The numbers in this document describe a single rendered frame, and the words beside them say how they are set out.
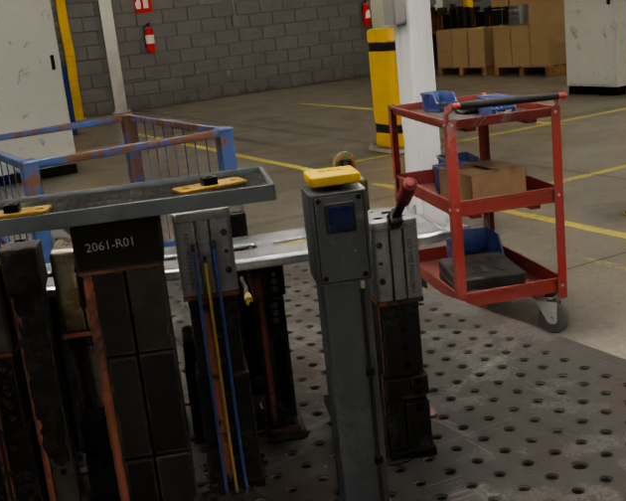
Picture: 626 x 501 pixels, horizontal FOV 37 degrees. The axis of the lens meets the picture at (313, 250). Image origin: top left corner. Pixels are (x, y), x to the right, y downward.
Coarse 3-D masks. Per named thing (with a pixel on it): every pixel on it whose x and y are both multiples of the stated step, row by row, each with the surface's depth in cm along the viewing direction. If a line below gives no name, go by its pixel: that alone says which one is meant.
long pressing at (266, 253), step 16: (432, 224) 150; (240, 240) 154; (256, 240) 152; (272, 240) 151; (288, 240) 151; (432, 240) 143; (176, 256) 149; (240, 256) 143; (256, 256) 140; (272, 256) 140; (288, 256) 140; (304, 256) 141; (48, 272) 146; (176, 272) 138; (48, 288) 136
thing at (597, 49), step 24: (576, 0) 1107; (600, 0) 1076; (624, 0) 1066; (576, 24) 1115; (600, 24) 1083; (624, 24) 1072; (576, 48) 1123; (600, 48) 1091; (624, 48) 1079; (576, 72) 1131; (600, 72) 1099; (624, 72) 1085
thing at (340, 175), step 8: (328, 168) 116; (336, 168) 115; (344, 168) 115; (352, 168) 114; (304, 176) 115; (312, 176) 112; (320, 176) 111; (328, 176) 111; (336, 176) 111; (344, 176) 111; (352, 176) 111; (360, 176) 111; (312, 184) 111; (320, 184) 111; (328, 184) 111; (336, 184) 111
